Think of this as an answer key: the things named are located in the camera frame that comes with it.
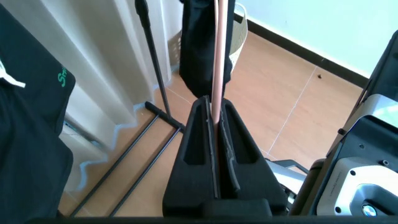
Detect black clothes rack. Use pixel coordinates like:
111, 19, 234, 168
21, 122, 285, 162
70, 0, 187, 218

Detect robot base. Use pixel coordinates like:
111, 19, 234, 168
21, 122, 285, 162
266, 29, 398, 217

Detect white laundry basket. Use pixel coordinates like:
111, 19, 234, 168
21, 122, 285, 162
167, 2, 249, 75

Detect pink clothes hanger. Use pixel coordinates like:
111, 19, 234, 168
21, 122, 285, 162
210, 0, 229, 126

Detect black shorts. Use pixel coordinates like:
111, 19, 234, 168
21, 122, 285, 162
0, 2, 76, 224

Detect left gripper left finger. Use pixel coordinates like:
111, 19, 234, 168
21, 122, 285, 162
162, 95, 221, 218

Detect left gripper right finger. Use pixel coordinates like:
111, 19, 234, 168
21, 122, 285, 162
219, 98, 287, 217

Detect black garment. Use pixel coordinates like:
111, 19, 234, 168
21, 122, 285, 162
178, 0, 236, 99

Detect beige curtain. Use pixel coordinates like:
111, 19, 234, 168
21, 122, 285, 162
0, 0, 185, 192

